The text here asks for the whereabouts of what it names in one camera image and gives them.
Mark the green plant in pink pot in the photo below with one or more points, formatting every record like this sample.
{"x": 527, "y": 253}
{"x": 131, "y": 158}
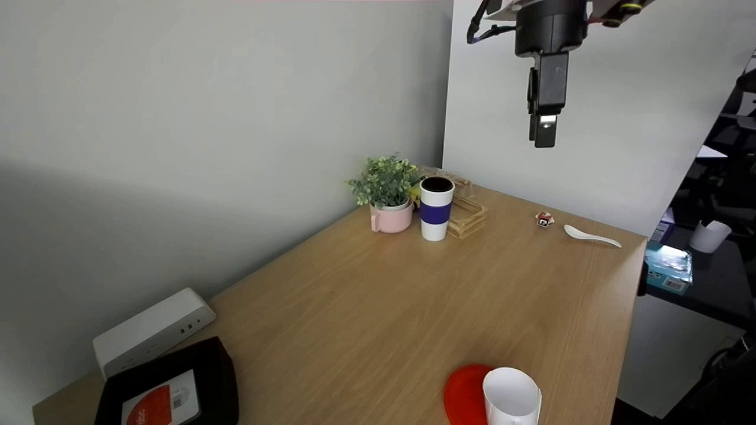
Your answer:
{"x": 385, "y": 181}

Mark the teal tissue box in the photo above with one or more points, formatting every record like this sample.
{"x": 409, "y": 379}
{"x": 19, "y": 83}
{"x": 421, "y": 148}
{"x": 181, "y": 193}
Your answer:
{"x": 670, "y": 267}

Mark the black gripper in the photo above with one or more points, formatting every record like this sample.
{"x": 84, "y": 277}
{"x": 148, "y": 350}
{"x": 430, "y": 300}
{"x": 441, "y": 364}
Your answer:
{"x": 552, "y": 27}

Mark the grey partition panel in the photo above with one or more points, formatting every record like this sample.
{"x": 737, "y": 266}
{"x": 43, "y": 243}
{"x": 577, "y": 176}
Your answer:
{"x": 629, "y": 157}

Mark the red white card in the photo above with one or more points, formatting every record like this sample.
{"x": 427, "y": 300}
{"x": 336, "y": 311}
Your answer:
{"x": 157, "y": 405}

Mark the black side table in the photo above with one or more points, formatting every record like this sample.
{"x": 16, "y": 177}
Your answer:
{"x": 710, "y": 286}

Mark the white paper container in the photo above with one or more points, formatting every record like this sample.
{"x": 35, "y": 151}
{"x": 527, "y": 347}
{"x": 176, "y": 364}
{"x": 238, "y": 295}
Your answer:
{"x": 710, "y": 238}

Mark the black open box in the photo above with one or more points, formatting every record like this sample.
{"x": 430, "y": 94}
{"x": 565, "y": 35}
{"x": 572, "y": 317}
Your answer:
{"x": 219, "y": 379}

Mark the white spoon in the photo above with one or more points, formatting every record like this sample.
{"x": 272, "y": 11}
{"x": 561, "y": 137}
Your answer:
{"x": 572, "y": 232}

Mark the small red white object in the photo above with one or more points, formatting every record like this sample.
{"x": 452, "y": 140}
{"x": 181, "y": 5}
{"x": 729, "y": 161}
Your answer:
{"x": 544, "y": 221}

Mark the orange round plate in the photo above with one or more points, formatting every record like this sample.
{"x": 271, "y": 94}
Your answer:
{"x": 463, "y": 393}

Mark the tall white cup blue band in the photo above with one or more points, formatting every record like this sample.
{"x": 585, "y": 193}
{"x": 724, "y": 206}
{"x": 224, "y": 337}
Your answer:
{"x": 435, "y": 214}

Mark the white rectangular device box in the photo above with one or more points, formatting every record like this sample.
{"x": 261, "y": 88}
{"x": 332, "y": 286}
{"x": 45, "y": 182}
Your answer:
{"x": 149, "y": 331}

